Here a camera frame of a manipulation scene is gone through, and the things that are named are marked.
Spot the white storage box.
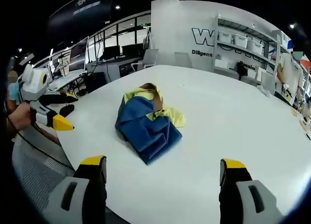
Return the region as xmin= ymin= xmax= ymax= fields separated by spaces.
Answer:
xmin=232 ymin=34 xmax=249 ymax=49
xmin=218 ymin=31 xmax=234 ymax=44
xmin=247 ymin=39 xmax=265 ymax=56

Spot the black computer monitor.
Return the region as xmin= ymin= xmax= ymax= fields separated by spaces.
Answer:
xmin=100 ymin=45 xmax=121 ymax=60
xmin=121 ymin=43 xmax=144 ymax=57

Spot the white office chair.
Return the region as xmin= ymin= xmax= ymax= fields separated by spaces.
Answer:
xmin=173 ymin=51 xmax=190 ymax=68
xmin=131 ymin=48 xmax=159 ymax=70

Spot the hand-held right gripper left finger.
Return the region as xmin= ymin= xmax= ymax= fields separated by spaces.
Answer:
xmin=42 ymin=155 xmax=108 ymax=224

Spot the large dark display screen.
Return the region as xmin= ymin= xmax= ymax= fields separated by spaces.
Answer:
xmin=69 ymin=37 xmax=90 ymax=72

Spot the blue and yellow garment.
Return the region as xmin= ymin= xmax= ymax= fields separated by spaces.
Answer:
xmin=114 ymin=82 xmax=187 ymax=166

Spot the black bag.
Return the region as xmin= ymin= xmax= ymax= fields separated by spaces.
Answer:
xmin=236 ymin=62 xmax=249 ymax=82

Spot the dark office desk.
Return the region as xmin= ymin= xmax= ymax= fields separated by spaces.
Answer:
xmin=86 ymin=55 xmax=146 ymax=90

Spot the grey mesh office chair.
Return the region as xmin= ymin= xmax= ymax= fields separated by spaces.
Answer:
xmin=11 ymin=125 xmax=76 ymax=216

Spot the white office desk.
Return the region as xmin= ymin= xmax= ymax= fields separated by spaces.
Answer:
xmin=47 ymin=69 xmax=88 ymax=92

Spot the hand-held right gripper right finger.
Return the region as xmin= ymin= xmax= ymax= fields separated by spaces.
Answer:
xmin=218 ymin=158 xmax=285 ymax=224

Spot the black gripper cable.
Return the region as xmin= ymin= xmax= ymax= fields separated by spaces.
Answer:
xmin=3 ymin=95 xmax=76 ymax=172

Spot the person's left hand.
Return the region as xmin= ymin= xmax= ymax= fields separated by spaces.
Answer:
xmin=8 ymin=103 xmax=33 ymax=135

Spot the white metal shelf unit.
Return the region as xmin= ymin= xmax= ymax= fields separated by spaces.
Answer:
xmin=214 ymin=14 xmax=294 ymax=90

